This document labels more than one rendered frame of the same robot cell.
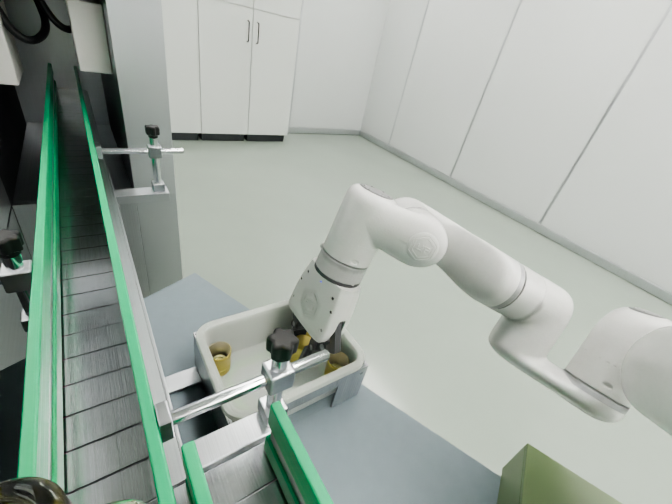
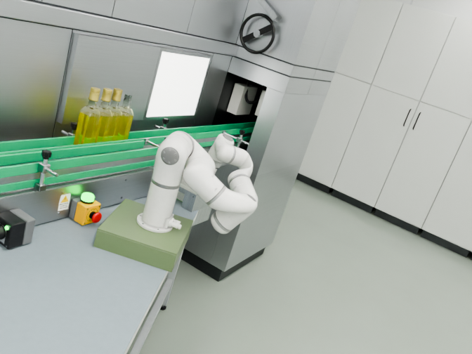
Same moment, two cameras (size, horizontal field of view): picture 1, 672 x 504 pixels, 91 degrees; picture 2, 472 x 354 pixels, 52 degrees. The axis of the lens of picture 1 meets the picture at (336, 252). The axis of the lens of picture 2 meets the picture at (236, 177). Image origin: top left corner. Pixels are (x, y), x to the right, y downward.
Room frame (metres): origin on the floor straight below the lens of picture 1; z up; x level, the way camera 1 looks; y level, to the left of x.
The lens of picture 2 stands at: (-0.28, -1.82, 1.55)
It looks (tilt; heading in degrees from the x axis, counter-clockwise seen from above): 18 degrees down; 66
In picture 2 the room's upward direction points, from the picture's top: 18 degrees clockwise
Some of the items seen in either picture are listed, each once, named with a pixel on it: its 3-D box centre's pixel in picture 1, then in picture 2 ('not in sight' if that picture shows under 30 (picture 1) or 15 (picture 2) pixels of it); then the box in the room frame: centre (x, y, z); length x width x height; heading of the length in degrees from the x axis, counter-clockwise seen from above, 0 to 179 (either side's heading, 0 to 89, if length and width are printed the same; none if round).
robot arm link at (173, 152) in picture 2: not in sight; (171, 159); (0.13, -0.38, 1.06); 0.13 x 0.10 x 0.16; 65
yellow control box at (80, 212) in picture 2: not in sight; (85, 211); (-0.09, -0.28, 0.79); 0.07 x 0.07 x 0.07; 41
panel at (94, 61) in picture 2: not in sight; (146, 83); (0.13, 0.34, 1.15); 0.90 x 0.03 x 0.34; 41
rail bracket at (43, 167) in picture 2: not in sight; (48, 174); (-0.23, -0.38, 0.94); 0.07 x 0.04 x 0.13; 131
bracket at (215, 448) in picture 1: (234, 449); not in sight; (0.18, 0.06, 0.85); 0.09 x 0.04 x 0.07; 131
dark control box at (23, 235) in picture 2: not in sight; (12, 229); (-0.30, -0.47, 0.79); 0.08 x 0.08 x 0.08; 41
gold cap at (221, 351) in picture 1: (219, 359); not in sight; (0.32, 0.14, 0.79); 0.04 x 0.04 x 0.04
